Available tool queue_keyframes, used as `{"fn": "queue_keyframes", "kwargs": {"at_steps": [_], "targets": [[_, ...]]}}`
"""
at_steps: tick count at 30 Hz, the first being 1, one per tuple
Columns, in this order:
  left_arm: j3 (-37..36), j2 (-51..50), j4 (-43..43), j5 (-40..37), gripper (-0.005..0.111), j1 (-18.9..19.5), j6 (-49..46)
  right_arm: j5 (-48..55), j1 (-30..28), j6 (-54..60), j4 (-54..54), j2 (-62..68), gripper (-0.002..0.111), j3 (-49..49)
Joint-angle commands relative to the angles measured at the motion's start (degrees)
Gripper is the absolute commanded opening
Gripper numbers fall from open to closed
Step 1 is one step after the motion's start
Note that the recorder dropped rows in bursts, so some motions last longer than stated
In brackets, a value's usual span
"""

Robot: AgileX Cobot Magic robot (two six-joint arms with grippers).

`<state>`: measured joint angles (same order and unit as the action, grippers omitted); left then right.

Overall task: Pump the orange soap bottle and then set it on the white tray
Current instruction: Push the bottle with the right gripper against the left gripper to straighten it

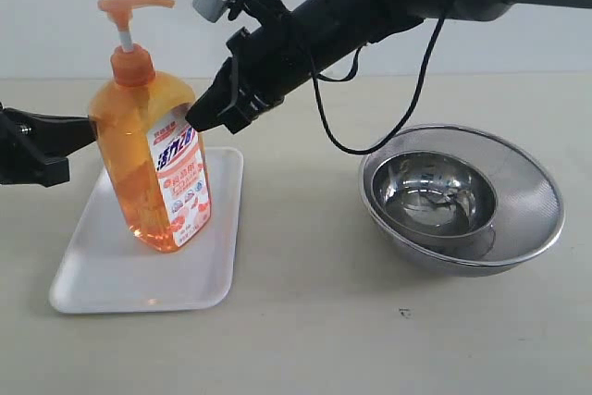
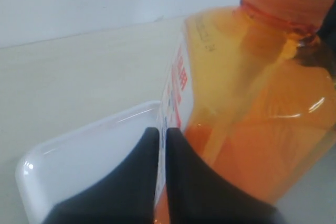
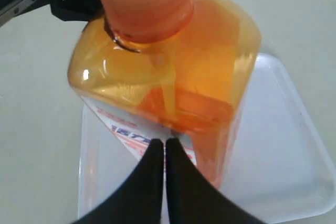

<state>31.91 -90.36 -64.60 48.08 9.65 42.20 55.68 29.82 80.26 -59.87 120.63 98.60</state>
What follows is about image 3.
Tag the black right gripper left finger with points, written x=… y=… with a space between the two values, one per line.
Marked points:
x=139 y=197

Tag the white rectangular plastic tray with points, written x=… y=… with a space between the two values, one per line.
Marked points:
x=277 y=168

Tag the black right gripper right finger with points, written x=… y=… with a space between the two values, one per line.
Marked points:
x=191 y=198

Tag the orange dish soap pump bottle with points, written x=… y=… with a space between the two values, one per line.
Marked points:
x=169 y=68

